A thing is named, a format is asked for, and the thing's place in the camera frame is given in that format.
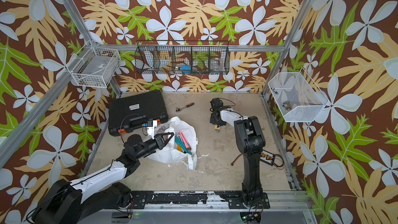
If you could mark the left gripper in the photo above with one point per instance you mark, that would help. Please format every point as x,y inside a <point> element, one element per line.
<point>159,140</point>

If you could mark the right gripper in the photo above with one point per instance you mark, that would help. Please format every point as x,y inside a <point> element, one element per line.
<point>212,120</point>

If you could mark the white tote bag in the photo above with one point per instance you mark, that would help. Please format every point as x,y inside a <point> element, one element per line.
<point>171,153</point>

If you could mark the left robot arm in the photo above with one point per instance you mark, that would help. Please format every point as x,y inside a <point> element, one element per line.
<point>68,202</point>

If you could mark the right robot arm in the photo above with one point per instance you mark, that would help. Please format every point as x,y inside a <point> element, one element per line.
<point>250,142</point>

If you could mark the black tool case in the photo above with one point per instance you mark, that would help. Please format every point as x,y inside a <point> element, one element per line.
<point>131,113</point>

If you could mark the blue object in basket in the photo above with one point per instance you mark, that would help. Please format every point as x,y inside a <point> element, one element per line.
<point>185,69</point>

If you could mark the white mesh hexagonal basket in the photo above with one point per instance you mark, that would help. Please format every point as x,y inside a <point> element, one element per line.
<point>297,96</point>

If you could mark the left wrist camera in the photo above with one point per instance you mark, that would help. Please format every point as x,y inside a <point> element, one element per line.
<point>150,127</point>

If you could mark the black wire basket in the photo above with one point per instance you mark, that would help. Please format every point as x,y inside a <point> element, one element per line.
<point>167,56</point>

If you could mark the white wire basket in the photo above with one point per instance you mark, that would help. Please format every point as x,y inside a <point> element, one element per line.
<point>94,66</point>

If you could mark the metal base rail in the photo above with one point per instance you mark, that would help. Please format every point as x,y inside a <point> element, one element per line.
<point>201,201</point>

